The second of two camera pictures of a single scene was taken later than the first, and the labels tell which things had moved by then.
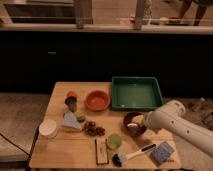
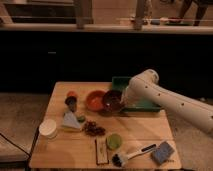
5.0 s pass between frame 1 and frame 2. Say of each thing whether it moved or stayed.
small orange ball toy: stayed
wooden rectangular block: stayed
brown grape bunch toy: stayed
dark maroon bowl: moved
